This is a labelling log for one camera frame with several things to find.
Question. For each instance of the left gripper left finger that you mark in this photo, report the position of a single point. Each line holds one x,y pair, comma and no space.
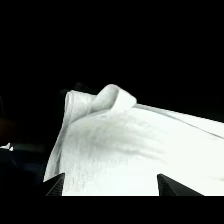
56,186

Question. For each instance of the white shirt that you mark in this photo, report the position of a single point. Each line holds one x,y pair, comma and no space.
133,150

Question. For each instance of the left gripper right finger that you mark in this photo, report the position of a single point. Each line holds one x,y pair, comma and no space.
169,188

